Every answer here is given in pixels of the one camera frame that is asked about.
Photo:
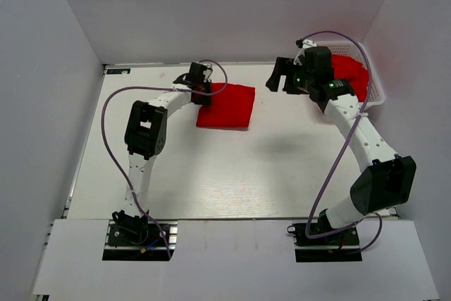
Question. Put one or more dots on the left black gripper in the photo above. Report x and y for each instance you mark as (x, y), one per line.
(205, 100)

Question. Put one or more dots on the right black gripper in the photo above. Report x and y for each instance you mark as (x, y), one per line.
(283, 67)

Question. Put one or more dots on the red t shirt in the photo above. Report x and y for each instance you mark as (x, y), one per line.
(230, 109)
(354, 72)

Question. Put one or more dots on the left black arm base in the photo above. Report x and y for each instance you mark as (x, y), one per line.
(137, 239)

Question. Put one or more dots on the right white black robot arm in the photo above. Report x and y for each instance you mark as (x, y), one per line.
(386, 178)

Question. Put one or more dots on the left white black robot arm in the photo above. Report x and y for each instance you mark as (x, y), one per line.
(145, 137)

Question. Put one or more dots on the red t shirt in basket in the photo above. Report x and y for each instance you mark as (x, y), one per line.
(354, 72)

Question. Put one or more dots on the dark label sticker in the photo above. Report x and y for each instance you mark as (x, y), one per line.
(118, 71)

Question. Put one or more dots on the white plastic basket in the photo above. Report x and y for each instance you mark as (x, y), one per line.
(347, 48)

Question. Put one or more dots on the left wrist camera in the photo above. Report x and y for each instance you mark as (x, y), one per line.
(197, 76)

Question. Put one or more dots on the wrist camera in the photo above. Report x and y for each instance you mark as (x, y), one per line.
(197, 76)
(314, 58)

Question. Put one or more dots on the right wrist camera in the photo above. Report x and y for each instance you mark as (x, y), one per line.
(314, 58)

